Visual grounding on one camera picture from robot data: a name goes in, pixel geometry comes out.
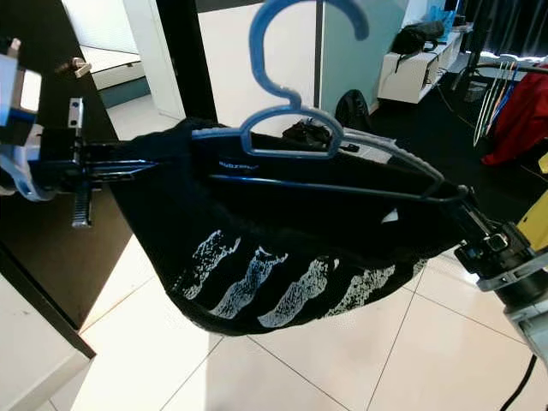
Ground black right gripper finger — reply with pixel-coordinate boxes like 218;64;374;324
449;193;491;241
456;188;497;236

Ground black shirt with white print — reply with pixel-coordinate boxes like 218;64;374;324
107;118;485;337

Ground blue plastic hanger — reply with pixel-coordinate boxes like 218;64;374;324
193;0;472;206

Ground green thin hanger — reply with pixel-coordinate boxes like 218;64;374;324
478;63;506;145

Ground salmon thin hanger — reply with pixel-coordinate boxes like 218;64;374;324
479;62;513;142

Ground blue thin hanger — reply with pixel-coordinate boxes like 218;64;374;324
482;60;521;140

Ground red cloth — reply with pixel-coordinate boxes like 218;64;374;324
484;73;548;168

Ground black metal clothes rack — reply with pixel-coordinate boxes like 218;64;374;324
454;51;548;155

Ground black backpack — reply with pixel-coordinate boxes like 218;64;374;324
334;88;373;134

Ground black curtain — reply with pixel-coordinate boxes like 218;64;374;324
458;0;548;61

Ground light blue cloth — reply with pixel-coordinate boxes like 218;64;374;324
428;4;459;27

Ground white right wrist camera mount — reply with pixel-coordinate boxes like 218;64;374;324
475;253;548;365

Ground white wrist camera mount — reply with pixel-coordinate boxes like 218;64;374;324
0;39;50;202
475;253;548;365

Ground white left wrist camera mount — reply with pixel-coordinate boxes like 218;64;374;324
0;39;50;202

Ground brass door handle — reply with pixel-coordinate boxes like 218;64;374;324
56;58;93;80

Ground black wall post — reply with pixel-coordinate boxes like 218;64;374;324
154;0;219;125

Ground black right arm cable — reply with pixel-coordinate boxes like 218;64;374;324
501;355;540;411

